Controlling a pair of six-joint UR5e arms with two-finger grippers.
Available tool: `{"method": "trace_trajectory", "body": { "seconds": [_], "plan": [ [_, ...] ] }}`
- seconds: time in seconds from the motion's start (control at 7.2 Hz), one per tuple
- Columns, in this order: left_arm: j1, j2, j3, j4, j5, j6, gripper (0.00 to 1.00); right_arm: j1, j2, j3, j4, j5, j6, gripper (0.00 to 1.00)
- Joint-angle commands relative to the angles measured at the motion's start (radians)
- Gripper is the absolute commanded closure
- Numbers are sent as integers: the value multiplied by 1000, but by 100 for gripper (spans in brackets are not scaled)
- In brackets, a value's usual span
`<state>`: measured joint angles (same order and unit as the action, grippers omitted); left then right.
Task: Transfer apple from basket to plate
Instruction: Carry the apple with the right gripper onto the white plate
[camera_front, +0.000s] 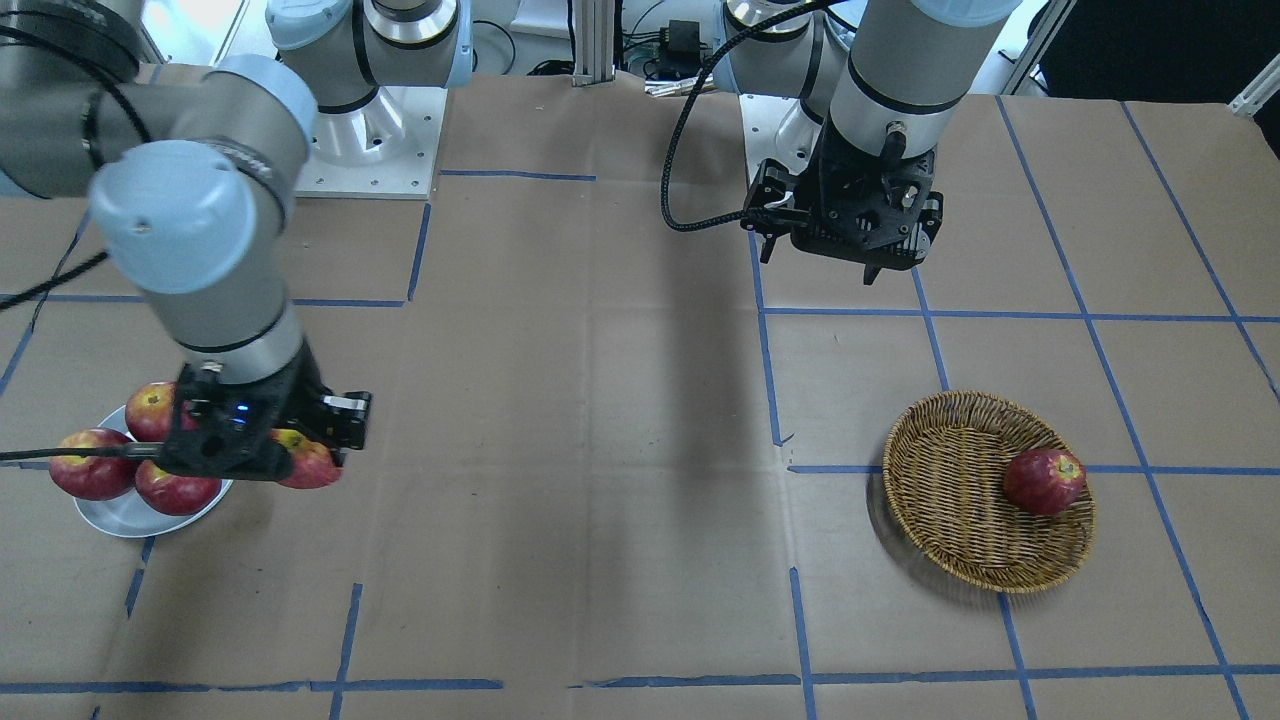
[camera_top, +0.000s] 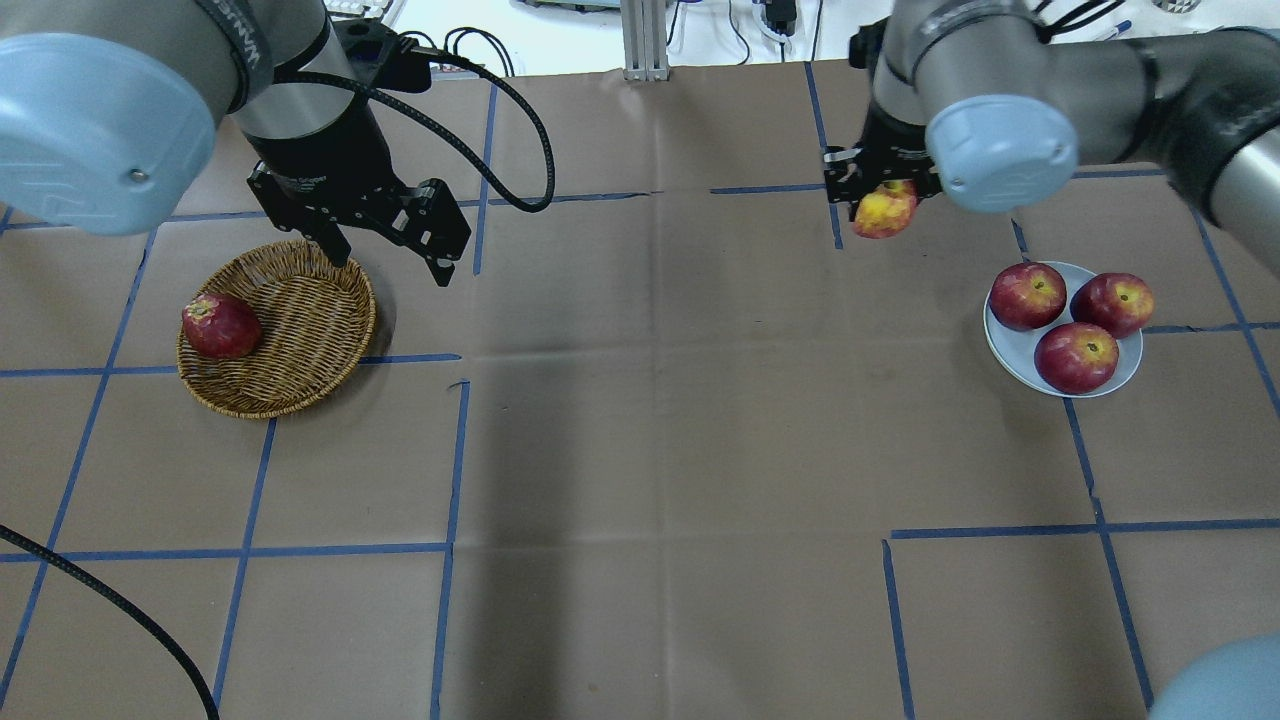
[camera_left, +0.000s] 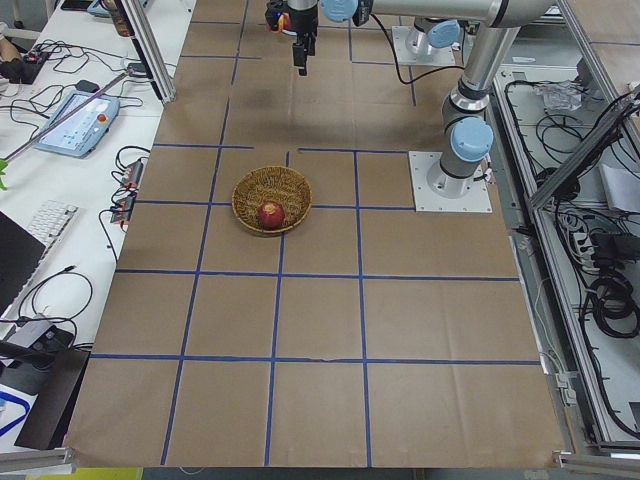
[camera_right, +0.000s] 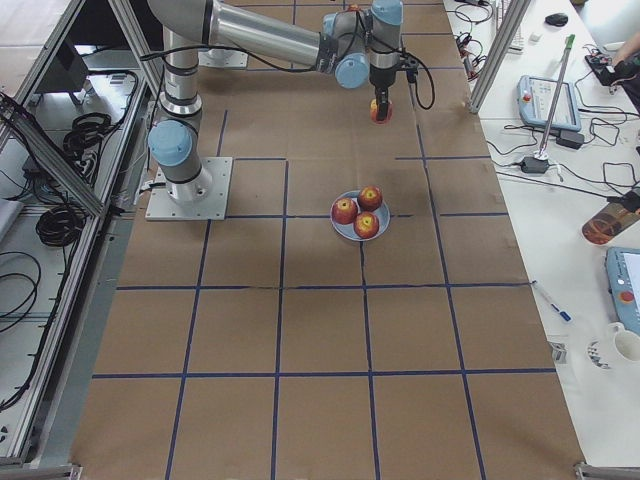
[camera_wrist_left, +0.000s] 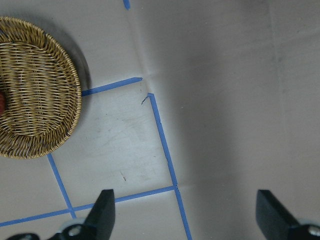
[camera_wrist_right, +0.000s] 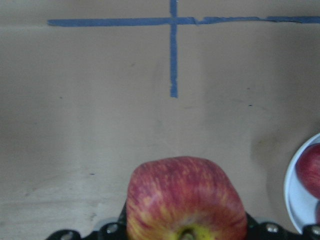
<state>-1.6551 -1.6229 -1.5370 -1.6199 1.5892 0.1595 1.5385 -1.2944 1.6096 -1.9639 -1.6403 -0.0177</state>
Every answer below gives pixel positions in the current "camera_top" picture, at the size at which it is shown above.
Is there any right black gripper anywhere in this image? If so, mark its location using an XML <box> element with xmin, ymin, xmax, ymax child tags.
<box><xmin>822</xmin><ymin>100</ymin><xmax>942</xmax><ymax>223</ymax></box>

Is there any plate apple near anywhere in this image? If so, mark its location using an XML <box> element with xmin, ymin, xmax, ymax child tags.
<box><xmin>1033</xmin><ymin>322</ymin><xmax>1120</xmax><ymax>395</ymax></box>

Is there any red apple in basket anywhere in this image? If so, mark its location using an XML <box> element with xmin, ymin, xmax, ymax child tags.
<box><xmin>180</xmin><ymin>292</ymin><xmax>264</xmax><ymax>359</ymax></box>

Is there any plate apple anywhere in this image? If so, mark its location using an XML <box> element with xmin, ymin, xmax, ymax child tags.
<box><xmin>1033</xmin><ymin>322</ymin><xmax>1120</xmax><ymax>395</ymax></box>
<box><xmin>987</xmin><ymin>263</ymin><xmax>1069</xmax><ymax>332</ymax></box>
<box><xmin>1069</xmin><ymin>272</ymin><xmax>1156</xmax><ymax>340</ymax></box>

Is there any aluminium frame post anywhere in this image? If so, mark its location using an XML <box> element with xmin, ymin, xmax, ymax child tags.
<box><xmin>620</xmin><ymin>0</ymin><xmax>669</xmax><ymax>82</ymax></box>

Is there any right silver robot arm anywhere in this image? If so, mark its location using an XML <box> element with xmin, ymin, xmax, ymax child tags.
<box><xmin>823</xmin><ymin>1</ymin><xmax>1277</xmax><ymax>272</ymax></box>

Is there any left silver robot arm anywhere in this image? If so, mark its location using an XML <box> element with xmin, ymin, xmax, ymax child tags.
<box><xmin>1</xmin><ymin>1</ymin><xmax>471</xmax><ymax>286</ymax></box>

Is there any red yellow transferred apple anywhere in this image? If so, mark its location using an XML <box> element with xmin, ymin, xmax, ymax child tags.
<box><xmin>852</xmin><ymin>183</ymin><xmax>919</xmax><ymax>240</ymax></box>

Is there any brown paper table cover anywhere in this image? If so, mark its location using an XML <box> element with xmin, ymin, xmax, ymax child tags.
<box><xmin>3</xmin><ymin>61</ymin><xmax>1277</xmax><ymax>719</ymax></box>

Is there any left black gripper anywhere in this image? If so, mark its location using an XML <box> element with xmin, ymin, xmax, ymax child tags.
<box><xmin>246</xmin><ymin>101</ymin><xmax>471</xmax><ymax>288</ymax></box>

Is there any woven wicker basket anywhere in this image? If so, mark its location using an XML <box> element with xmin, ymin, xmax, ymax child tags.
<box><xmin>175</xmin><ymin>240</ymin><xmax>378</xmax><ymax>420</ymax></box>

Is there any light blue plate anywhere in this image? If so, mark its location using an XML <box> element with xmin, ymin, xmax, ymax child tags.
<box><xmin>983</xmin><ymin>261</ymin><xmax>1155</xmax><ymax>398</ymax></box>

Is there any white keyboard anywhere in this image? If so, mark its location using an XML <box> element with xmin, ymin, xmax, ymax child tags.
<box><xmin>323</xmin><ymin>0</ymin><xmax>408</xmax><ymax>26</ymax></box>

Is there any plate apple left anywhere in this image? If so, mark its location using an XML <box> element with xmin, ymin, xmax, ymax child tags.
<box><xmin>1069</xmin><ymin>272</ymin><xmax>1156</xmax><ymax>340</ymax></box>

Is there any plate apple far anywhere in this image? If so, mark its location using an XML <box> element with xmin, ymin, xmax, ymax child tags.
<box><xmin>987</xmin><ymin>263</ymin><xmax>1069</xmax><ymax>332</ymax></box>

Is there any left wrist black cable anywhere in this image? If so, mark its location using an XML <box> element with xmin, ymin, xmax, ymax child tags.
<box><xmin>270</xmin><ymin>50</ymin><xmax>557</xmax><ymax>215</ymax></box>

